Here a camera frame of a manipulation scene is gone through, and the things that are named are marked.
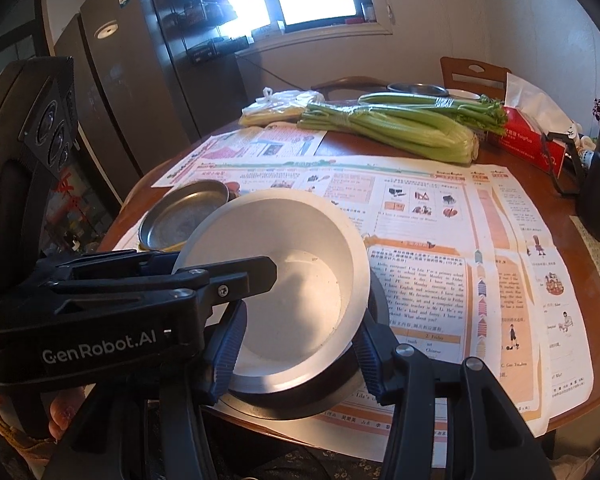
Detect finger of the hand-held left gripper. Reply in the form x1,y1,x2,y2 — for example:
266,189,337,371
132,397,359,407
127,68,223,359
171,255,279,322
44,249,182,282

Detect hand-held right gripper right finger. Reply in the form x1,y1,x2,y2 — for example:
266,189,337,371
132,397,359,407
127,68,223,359
352,325,551,480

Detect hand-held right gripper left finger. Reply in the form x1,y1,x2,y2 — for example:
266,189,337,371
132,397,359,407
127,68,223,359
45,302,251,480

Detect yellow shell-shaped plate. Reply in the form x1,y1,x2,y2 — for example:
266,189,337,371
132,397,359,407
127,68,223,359
139,240,186,256

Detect stainless steel bowl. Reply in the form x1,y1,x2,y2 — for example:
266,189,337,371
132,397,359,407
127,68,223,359
215,275,398,422

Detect large red paper bowl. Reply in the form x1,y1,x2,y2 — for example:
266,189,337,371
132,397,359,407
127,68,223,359
171,189,372,395

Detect round steel pan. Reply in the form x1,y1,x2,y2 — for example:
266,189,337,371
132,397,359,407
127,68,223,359
139,180,231,252

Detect person's left hand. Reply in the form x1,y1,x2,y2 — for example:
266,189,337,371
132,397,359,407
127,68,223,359
47,389,89,440

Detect pink printed newspaper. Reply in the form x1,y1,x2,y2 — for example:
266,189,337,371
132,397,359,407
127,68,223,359
151,127,328,188

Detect large printed newspaper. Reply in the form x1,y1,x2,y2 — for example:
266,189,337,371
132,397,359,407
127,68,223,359
115,152,596,436

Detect plastic bag of noodles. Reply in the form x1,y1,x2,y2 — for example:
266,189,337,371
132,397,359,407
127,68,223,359
239,87,326,128

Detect grey refrigerator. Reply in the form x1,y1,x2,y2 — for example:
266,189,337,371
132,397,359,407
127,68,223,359
52,0,203,196

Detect celery bunch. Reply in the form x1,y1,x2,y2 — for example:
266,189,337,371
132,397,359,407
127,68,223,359
297,91,510,165

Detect curved-back wooden chair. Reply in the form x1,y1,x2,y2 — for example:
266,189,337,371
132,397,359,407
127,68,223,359
310,76,396,101

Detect steel basin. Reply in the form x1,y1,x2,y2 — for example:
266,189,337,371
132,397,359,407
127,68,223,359
386,82,448,97

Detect red tissue box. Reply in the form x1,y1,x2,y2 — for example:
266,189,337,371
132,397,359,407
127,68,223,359
485,72,578,173

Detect brown wooden chair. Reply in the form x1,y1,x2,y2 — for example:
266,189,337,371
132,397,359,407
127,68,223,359
439,56,512,96

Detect black strap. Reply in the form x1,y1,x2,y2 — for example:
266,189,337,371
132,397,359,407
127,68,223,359
540,130,588,196

